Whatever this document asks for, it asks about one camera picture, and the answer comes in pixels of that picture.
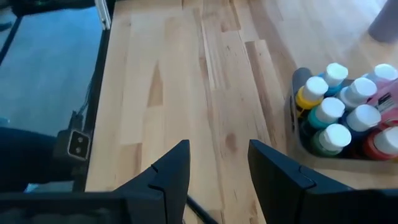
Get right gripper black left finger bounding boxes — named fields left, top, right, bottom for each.
left=0, top=139, right=191, bottom=224

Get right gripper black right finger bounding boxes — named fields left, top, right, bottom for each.
left=248, top=139, right=398, bottom=224

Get small green paint bottle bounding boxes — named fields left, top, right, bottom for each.
left=312, top=123, right=352, bottom=157

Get small teal paint bottle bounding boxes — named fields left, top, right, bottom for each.
left=306, top=97, right=346, bottom=131

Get small red paint bottle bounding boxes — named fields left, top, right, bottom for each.
left=362, top=126, right=398, bottom=162

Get small dark blue paint bottle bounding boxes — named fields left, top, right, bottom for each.
left=340, top=104, right=382, bottom=141

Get small yellow paint bottle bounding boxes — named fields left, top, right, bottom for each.
left=295, top=76, right=329, bottom=119

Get large pink paint bottle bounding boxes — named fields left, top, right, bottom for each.
left=366, top=80, right=398, bottom=125

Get small light blue paint bottle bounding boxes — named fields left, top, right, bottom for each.
left=318, top=62, right=349, bottom=97

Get black markers at right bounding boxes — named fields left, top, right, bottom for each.
left=186, top=195, right=218, bottom=224

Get translucent grey plastic bin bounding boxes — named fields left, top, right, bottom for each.
left=284, top=67, right=398, bottom=166

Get lilac plastic cup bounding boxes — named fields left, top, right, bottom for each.
left=368, top=0, right=398, bottom=44

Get black white-rimmed small camera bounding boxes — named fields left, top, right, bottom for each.
left=67, top=129, right=91, bottom=161

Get black aluminium table frame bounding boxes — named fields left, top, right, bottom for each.
left=0, top=0, right=118, bottom=192

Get white frame bracket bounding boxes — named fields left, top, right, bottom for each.
left=95, top=0, right=112, bottom=30

